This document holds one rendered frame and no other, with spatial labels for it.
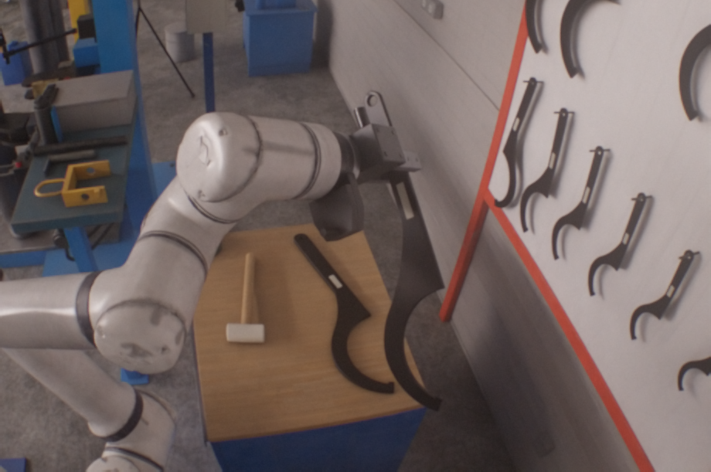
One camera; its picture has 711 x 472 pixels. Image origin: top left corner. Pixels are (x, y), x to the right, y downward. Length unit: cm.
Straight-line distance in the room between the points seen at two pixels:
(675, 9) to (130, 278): 124
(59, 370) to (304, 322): 73
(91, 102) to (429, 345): 191
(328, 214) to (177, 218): 17
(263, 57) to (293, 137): 405
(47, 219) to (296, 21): 319
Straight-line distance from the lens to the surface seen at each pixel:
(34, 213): 182
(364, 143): 62
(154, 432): 124
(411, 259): 74
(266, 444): 138
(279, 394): 136
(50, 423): 259
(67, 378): 111
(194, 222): 56
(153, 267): 51
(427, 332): 269
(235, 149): 48
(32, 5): 390
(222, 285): 158
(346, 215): 59
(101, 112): 211
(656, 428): 156
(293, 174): 53
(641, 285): 148
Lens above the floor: 213
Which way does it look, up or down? 40 degrees down
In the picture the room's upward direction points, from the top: 7 degrees clockwise
